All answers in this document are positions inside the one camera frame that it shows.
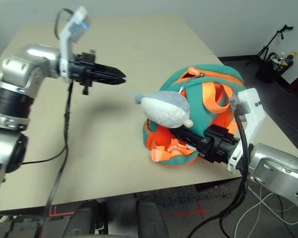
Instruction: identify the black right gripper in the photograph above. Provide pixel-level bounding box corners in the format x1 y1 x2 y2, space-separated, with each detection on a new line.
173 123 241 165

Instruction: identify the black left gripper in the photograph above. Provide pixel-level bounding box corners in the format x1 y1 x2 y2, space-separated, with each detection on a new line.
68 49 127 97

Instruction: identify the orange teal backpack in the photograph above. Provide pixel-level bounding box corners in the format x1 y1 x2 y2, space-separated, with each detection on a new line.
142 63 245 168

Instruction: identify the grey white plush whale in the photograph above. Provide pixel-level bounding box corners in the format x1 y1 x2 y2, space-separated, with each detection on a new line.
134 90 194 129

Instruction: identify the dark right robot leg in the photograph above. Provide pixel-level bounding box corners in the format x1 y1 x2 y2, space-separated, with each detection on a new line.
135 191 170 238

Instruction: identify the dark robot leg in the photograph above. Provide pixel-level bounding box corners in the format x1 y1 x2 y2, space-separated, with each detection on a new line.
135 191 170 238
66 199 108 237

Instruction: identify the black bin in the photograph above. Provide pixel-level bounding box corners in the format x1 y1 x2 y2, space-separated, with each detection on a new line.
255 51 295 84

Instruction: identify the black tripod stand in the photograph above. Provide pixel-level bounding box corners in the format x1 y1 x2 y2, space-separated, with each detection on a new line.
256 24 295 63

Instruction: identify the yellow capped bottle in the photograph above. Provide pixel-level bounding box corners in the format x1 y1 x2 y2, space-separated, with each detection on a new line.
285 51 298 66

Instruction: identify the dark left robot leg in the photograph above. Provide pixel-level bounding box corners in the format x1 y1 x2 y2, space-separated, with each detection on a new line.
66 199 108 237

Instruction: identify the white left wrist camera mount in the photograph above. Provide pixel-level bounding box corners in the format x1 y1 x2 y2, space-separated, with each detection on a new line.
55 6 93 80

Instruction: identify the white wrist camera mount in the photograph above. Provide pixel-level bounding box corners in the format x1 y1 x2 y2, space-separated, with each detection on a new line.
55 6 93 80
227 87 266 174

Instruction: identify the thick black cable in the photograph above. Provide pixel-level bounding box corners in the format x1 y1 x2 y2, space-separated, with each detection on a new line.
184 103 251 238

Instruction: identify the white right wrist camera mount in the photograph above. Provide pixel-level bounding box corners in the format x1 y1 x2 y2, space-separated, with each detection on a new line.
227 87 266 174

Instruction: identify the flat black cable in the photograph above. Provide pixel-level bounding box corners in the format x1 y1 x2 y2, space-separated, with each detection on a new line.
36 80 75 238

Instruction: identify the white floor cable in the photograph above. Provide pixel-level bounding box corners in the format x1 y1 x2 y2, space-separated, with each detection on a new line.
234 185 298 238

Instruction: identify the thin black cable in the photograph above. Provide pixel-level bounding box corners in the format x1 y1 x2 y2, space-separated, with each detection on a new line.
21 146 68 165

